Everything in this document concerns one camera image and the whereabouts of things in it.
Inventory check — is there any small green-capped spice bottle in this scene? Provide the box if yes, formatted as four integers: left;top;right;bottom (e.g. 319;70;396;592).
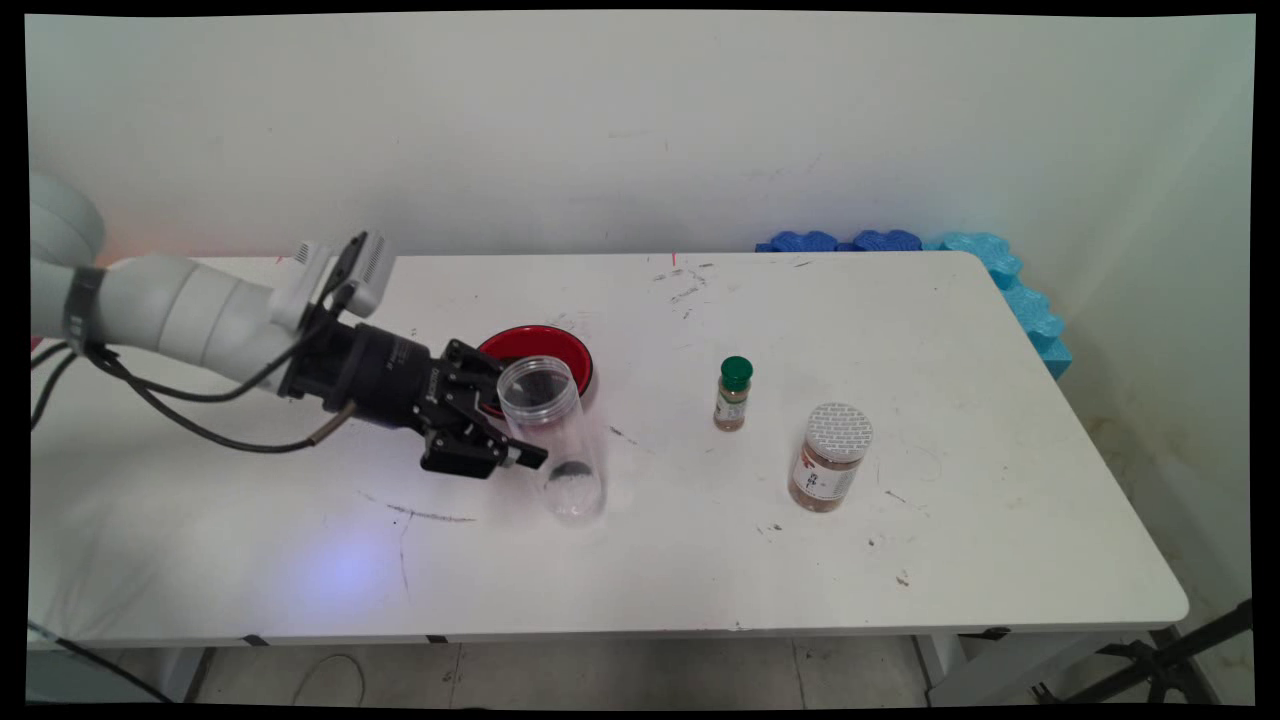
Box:
713;356;754;433

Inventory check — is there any white-lidded spice jar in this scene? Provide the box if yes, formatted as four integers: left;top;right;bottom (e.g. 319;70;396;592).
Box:
788;402;874;514

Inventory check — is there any white table leg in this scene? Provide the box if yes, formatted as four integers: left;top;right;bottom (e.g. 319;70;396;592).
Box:
915;630;1151;707
150;648;216;703

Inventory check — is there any black floor cable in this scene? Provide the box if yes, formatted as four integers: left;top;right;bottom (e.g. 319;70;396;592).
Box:
28;620;179;704

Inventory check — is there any light blue foam mat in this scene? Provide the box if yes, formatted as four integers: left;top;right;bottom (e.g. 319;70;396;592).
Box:
925;232;1074;381

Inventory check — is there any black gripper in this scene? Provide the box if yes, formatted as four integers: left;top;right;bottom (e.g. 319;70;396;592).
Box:
280;320;549;479

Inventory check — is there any red bowl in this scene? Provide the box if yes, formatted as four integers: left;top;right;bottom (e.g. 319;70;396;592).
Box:
476;324;595;419

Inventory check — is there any black camera cable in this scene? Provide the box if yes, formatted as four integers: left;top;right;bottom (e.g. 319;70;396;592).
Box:
30;255;366;403

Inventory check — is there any black tripod stand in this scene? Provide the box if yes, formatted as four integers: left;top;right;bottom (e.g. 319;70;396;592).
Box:
1030;598;1253;706

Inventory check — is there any clear plastic jar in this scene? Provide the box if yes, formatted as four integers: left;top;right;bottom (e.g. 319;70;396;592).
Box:
496;355;608;521

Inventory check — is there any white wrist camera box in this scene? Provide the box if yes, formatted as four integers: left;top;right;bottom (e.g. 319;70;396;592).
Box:
268;230;398;326

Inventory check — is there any black arm strap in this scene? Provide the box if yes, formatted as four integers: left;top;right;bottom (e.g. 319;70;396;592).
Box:
62;265;106;351

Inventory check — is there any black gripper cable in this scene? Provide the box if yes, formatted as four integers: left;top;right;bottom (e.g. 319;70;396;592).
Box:
30;345;358;456

